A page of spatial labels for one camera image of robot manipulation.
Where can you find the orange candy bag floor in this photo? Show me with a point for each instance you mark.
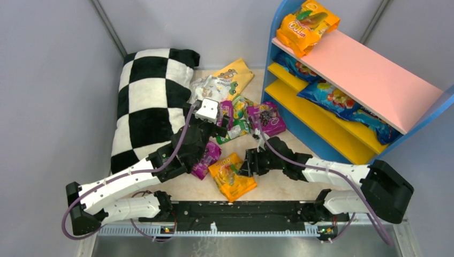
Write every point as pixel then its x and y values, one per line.
pixel 229 183

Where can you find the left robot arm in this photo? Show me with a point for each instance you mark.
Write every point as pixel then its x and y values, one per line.
pixel 94 205

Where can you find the purple candy bag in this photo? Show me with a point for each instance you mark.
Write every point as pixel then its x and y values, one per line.
pixel 225 113
pixel 268 116
pixel 211 155

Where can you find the green yellow candy bag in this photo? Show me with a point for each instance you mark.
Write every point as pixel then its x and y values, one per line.
pixel 240 105

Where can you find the blue candy bag middle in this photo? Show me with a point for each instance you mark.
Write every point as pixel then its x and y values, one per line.
pixel 330 98

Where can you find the blue candy bag upper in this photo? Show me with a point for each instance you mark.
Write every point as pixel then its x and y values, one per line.
pixel 295 67

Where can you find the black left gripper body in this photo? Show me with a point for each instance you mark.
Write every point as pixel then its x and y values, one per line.
pixel 211 127

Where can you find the black white checkered pillow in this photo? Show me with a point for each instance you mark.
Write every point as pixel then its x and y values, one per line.
pixel 153 87

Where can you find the blue candy bag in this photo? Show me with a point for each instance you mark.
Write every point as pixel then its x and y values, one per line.
pixel 295 67
pixel 330 98
pixel 385 133

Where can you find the grey aluminium rail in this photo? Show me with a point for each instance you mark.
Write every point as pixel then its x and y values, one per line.
pixel 127 230

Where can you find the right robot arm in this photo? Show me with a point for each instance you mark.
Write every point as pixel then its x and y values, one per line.
pixel 376 189

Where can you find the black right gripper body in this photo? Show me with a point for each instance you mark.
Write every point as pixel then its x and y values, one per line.
pixel 252 161

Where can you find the blue yellow pink shelf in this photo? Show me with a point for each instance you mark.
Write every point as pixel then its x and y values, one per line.
pixel 400 98

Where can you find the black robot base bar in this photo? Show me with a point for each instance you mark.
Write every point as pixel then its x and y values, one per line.
pixel 246 216

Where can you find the blue candy bag right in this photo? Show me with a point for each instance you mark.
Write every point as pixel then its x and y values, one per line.
pixel 385 133

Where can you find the orange candy bag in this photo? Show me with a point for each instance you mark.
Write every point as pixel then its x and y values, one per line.
pixel 302 30

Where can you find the yellow white printed cloth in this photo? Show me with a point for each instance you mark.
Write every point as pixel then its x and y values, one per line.
pixel 222 85

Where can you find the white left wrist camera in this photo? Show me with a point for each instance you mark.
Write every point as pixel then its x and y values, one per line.
pixel 208 110

